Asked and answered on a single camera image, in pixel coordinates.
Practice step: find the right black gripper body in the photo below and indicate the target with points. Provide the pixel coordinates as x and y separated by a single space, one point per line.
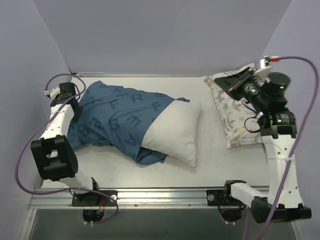
238 82

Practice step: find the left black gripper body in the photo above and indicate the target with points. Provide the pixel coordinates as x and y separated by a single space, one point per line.
75 107

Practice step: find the blue letter-print pillowcase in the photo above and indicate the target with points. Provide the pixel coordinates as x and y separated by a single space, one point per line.
112 115

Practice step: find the white pillow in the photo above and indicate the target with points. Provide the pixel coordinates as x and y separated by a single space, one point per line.
174 132

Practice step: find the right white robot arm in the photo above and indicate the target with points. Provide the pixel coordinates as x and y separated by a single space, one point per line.
278 129

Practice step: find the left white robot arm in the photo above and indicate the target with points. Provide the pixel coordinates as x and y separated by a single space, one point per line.
54 156

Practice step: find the floral deer-print pillow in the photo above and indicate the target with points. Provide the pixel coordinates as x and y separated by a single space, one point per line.
237 119

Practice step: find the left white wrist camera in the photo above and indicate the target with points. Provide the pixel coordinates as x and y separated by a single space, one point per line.
52 93

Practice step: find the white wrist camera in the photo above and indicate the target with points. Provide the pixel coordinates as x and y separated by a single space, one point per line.
265 68
52 93

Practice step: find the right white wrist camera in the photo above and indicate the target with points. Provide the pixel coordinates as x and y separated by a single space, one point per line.
265 68

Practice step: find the rear aluminium rail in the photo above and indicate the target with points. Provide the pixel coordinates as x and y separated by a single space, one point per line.
89 74

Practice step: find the aluminium rail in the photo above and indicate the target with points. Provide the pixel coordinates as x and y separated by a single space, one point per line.
89 74
133 198

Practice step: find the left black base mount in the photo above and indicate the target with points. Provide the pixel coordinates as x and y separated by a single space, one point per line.
90 199

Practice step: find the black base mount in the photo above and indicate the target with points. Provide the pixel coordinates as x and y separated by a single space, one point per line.
90 199
216 197

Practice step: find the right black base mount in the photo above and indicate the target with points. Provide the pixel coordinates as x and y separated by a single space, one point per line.
216 197

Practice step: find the front aluminium rail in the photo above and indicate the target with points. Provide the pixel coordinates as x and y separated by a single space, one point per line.
133 198

